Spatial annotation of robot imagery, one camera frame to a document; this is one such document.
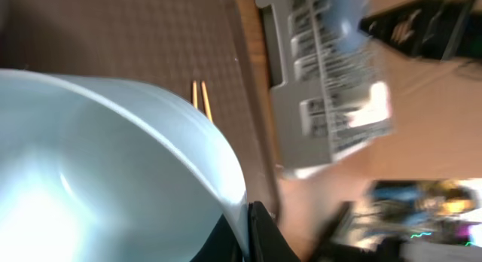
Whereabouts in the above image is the dark brown serving tray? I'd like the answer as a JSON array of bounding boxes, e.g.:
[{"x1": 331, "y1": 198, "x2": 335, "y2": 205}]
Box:
[{"x1": 1, "y1": 0, "x2": 281, "y2": 214}]

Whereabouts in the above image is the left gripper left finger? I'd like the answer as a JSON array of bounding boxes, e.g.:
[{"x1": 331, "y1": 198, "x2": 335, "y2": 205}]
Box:
[{"x1": 191, "y1": 215, "x2": 243, "y2": 262}]

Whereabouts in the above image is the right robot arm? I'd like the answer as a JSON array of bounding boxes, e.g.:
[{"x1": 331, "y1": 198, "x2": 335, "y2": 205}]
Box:
[{"x1": 358, "y1": 0, "x2": 481, "y2": 61}]

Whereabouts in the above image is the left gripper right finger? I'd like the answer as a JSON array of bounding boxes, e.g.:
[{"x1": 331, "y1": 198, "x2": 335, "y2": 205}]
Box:
[{"x1": 248, "y1": 201, "x2": 300, "y2": 262}]

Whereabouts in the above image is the grey dishwasher rack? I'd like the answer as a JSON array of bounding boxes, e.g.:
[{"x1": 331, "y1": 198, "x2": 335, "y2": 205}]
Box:
[{"x1": 255, "y1": 0, "x2": 392, "y2": 179}]

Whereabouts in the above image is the light blue small bowl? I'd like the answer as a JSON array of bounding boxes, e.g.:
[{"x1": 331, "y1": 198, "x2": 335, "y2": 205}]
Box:
[{"x1": 1, "y1": 69, "x2": 250, "y2": 261}]

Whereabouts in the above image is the dark blue plate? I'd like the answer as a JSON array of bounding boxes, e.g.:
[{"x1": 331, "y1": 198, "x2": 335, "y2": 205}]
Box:
[{"x1": 325, "y1": 0, "x2": 370, "y2": 53}]

